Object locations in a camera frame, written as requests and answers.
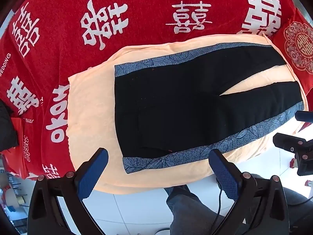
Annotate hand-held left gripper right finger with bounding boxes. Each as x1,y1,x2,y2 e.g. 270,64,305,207
209,149,291,235

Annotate black cable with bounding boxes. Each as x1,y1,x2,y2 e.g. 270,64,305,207
211,187,223,228

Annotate peach towel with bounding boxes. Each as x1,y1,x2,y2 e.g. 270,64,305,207
67,34,309,195

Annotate red printed blanket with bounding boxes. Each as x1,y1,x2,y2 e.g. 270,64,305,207
0,0,297,182

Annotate red ornament cushion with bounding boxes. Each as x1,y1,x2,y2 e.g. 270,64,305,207
271,7,313,92

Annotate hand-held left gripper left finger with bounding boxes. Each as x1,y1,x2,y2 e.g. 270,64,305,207
27,147,109,235

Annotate black pants with blue stripes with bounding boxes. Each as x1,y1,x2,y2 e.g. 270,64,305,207
114,42,305,175

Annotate red bag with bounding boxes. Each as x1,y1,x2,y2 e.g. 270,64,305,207
0,117,31,180

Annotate dark cloth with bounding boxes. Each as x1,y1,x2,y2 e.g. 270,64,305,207
0,100,19,152

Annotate person's jeans leg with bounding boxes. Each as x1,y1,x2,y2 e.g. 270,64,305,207
164,185,245,235

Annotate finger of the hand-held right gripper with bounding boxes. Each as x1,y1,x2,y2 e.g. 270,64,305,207
295,111,313,123
273,133,312,157

